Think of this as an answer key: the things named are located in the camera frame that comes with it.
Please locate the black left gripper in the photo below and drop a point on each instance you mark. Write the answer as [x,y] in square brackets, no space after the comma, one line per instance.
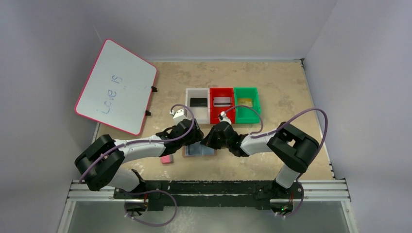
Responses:
[197,136]

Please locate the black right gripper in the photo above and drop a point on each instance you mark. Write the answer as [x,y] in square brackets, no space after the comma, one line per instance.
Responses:
[212,138]

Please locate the brown leather card holder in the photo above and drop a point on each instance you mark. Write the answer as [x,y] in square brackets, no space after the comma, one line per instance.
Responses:
[197,150]

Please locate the white plastic bin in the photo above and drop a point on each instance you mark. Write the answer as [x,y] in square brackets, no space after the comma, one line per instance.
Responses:
[202,114]

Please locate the pink eraser block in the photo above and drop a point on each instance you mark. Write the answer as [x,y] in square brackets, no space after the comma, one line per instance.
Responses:
[168,159]

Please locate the green plastic bin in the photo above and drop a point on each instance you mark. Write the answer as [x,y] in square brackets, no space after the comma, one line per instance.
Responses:
[245,115]

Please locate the pink framed whiteboard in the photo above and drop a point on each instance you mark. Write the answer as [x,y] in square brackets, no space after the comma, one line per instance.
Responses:
[118,89]

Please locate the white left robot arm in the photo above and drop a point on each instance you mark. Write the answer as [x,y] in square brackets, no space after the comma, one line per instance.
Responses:
[100,163]

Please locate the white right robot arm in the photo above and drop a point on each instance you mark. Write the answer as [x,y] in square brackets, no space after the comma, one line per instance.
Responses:
[293,147]

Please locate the black card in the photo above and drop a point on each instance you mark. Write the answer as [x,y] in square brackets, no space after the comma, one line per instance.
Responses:
[198,102]

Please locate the silver striped card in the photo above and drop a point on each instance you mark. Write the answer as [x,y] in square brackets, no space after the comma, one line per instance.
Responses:
[222,101]

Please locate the gold card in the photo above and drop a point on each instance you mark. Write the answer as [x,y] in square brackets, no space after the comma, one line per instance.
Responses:
[245,101]

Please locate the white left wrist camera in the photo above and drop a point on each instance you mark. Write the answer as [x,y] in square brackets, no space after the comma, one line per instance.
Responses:
[178,115]

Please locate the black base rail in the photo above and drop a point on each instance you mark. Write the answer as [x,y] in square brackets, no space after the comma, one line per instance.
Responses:
[258,194]

